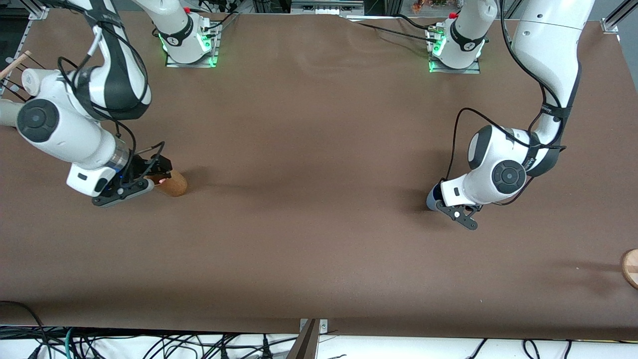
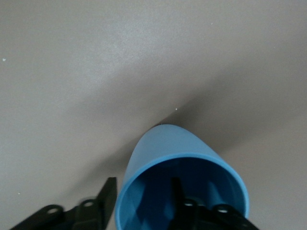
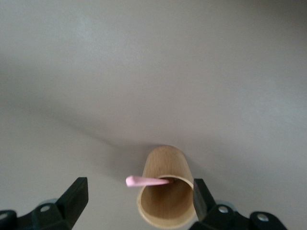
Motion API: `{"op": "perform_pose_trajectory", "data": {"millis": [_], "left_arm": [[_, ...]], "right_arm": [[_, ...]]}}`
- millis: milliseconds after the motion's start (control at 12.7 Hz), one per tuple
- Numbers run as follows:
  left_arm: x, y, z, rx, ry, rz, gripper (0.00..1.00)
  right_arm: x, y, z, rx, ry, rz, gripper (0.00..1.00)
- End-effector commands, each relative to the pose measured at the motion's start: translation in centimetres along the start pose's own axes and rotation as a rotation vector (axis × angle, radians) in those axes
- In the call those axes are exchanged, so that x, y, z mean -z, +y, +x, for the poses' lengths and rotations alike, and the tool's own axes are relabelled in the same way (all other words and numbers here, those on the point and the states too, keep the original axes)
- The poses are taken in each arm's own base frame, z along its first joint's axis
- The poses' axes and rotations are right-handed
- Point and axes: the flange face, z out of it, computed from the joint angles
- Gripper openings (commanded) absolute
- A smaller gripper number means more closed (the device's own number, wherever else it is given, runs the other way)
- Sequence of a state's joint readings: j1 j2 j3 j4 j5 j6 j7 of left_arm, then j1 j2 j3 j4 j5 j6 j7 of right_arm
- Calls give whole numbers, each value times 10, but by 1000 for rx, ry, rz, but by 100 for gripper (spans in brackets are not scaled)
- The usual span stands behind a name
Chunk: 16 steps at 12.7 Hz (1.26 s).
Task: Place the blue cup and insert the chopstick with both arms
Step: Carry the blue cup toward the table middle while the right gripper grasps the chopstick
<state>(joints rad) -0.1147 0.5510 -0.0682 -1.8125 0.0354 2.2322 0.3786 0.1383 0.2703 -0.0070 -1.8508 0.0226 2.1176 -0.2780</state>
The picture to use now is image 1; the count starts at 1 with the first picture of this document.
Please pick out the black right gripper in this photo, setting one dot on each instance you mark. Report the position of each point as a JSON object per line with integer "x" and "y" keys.
{"x": 140, "y": 166}

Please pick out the pink-tipped chopstick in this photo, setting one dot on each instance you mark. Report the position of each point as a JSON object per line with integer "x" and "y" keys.
{"x": 162, "y": 180}

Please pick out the blue cup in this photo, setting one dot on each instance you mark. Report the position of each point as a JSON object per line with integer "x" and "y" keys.
{"x": 431, "y": 199}

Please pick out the white Franka right arm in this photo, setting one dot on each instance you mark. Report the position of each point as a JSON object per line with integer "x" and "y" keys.
{"x": 75, "y": 134}

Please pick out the white Franka left arm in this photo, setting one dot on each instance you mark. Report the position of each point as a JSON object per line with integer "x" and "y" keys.
{"x": 548, "y": 45}

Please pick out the wooden cup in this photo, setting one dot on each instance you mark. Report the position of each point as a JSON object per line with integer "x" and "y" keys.
{"x": 175, "y": 185}

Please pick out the white cup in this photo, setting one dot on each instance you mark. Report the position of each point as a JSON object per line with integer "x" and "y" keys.
{"x": 7, "y": 112}
{"x": 35, "y": 82}

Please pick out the black cup rack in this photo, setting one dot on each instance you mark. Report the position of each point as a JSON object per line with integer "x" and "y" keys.
{"x": 14, "y": 88}

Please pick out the wooden stick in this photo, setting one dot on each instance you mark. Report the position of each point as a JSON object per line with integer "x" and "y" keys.
{"x": 17, "y": 63}

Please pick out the aluminium extrusion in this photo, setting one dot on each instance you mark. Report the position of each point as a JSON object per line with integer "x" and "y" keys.
{"x": 610, "y": 25}
{"x": 39, "y": 12}

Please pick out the orange background item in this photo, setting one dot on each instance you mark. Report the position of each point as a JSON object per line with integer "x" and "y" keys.
{"x": 428, "y": 4}

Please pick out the round wooden disc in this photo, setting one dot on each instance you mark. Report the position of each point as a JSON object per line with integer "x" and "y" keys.
{"x": 631, "y": 269}

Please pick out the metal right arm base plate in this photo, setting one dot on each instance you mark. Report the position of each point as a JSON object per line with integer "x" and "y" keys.
{"x": 215, "y": 50}

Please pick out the small metal bracket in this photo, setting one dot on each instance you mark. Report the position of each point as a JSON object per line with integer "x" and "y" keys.
{"x": 324, "y": 326}

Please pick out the dark metal post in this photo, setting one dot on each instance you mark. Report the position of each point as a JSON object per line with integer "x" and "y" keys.
{"x": 305, "y": 346}

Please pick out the aluminium frame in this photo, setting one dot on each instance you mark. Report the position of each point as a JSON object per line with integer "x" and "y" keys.
{"x": 324, "y": 7}

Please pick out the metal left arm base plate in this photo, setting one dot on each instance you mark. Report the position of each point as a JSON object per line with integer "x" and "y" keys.
{"x": 458, "y": 71}

